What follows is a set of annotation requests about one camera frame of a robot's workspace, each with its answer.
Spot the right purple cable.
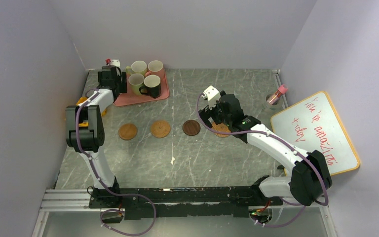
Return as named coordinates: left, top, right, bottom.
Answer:
left=196, top=92, right=330, bottom=229

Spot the yellow plastic bin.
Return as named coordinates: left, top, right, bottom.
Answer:
left=76, top=97, right=107, bottom=127

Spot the dark brown wooden coaster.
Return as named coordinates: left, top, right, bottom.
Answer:
left=182, top=120, right=201, bottom=136

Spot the glass jar with markers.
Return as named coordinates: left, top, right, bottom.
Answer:
left=266, top=84, right=288, bottom=105

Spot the woven coaster tan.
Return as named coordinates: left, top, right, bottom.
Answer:
left=151, top=120, right=171, bottom=138

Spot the purple cable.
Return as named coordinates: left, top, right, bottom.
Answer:
left=75, top=87, right=157, bottom=237
left=196, top=92, right=330, bottom=229

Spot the pink serving tray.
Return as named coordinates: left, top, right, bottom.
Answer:
left=113, top=70, right=171, bottom=107

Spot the black mug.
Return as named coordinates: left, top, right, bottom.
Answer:
left=139, top=75, right=161, bottom=98

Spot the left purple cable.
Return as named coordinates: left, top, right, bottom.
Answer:
left=75, top=87, right=157, bottom=237

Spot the green mug front middle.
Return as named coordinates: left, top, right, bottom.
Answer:
left=128, top=74, right=145, bottom=96

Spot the whiteboard with yellow frame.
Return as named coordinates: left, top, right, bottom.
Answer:
left=270, top=91, right=361, bottom=175

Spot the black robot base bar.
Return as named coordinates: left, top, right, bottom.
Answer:
left=88, top=186, right=282, bottom=220

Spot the aluminium rail frame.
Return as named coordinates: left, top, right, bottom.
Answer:
left=33, top=186, right=337, bottom=237

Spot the green mug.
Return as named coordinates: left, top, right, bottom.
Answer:
left=126, top=60, right=148, bottom=76
left=128, top=74, right=145, bottom=96

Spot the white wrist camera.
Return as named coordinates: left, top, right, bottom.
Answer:
left=105, top=59, right=121, bottom=68
left=201, top=85, right=221, bottom=110

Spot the light wooden coaster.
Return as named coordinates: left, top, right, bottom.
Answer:
left=118, top=123, right=138, bottom=141

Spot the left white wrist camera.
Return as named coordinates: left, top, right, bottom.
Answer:
left=105, top=59, right=121, bottom=68

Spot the woven coaster light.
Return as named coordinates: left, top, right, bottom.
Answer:
left=212, top=123, right=230, bottom=138

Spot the pink mug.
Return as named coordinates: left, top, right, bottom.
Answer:
left=146, top=60, right=165, bottom=78

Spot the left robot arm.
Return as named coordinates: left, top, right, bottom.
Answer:
left=66, top=65, right=127, bottom=207

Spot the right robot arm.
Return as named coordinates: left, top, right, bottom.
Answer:
left=197, top=86, right=333, bottom=206

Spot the green mug back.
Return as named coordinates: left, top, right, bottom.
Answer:
left=126, top=60, right=148, bottom=76

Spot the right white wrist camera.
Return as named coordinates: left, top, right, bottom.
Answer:
left=201, top=85, right=221, bottom=110

